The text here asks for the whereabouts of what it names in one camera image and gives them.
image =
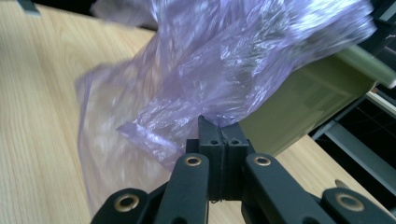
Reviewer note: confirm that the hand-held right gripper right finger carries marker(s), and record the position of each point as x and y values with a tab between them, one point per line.
233	155

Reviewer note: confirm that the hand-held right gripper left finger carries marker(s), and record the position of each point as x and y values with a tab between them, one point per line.
213	155

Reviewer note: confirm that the green plastic bin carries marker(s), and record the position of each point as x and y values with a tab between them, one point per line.
305	102

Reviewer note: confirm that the purple plastic bag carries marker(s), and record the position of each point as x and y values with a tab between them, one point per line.
218	62

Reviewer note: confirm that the white metal stand frame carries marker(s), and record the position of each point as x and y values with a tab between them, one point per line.
358	152

